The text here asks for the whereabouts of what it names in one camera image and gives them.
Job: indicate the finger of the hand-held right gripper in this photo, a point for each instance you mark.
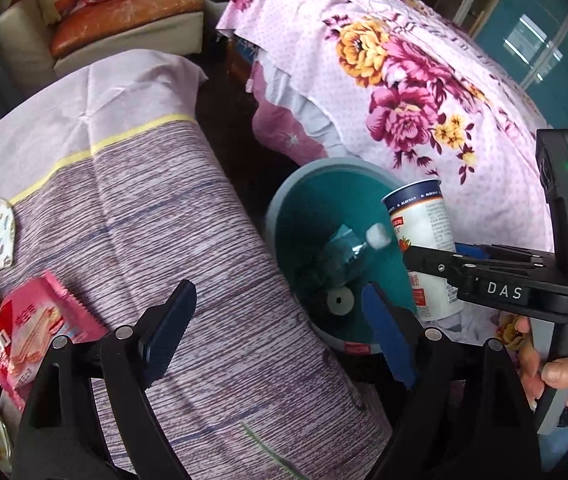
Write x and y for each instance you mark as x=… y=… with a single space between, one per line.
x=504 y=252
x=429 y=262

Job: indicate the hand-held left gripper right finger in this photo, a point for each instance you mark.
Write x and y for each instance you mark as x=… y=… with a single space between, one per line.
x=386 y=335

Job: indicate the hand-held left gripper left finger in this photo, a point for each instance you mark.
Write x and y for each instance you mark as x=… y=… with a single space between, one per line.
x=166 y=332

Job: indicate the white paper cup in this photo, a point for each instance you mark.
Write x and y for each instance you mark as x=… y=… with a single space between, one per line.
x=424 y=220

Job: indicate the teal plastic bin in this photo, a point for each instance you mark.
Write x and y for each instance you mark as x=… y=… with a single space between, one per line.
x=314 y=210

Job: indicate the clear plastic bottle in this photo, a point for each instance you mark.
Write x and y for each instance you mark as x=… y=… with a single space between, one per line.
x=349 y=255

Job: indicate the pink wafer packet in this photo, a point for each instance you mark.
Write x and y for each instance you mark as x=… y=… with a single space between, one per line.
x=39 y=325

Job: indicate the floral pink blanket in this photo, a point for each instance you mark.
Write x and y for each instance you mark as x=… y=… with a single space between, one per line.
x=389 y=85

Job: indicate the pink star-print sheet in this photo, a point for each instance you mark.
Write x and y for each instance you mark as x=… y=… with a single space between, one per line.
x=284 y=125

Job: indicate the orange seat cushion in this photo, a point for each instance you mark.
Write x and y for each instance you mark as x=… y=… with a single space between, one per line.
x=124 y=15

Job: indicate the cream sofa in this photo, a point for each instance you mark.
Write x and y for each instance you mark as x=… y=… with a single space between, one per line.
x=19 y=35

